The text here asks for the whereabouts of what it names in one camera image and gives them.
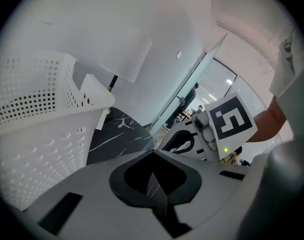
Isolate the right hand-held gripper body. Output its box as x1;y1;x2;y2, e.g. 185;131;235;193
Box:
191;91;259;162

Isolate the white perforated plastic basket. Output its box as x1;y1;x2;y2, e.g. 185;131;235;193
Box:
0;49;115;212

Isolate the frosted glass door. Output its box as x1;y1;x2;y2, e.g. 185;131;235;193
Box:
150;32;229;138

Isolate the person's white shirt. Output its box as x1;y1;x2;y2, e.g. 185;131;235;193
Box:
268;26;304;147

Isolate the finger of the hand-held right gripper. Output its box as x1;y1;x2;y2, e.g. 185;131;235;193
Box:
166;119;199;145
159;135;207;161

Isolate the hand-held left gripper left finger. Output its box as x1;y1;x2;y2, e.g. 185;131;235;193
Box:
22;148;173;240

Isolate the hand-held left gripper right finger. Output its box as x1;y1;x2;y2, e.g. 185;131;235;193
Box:
153;148;254;240

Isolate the person's right forearm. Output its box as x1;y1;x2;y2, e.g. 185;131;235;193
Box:
246;95;290;144

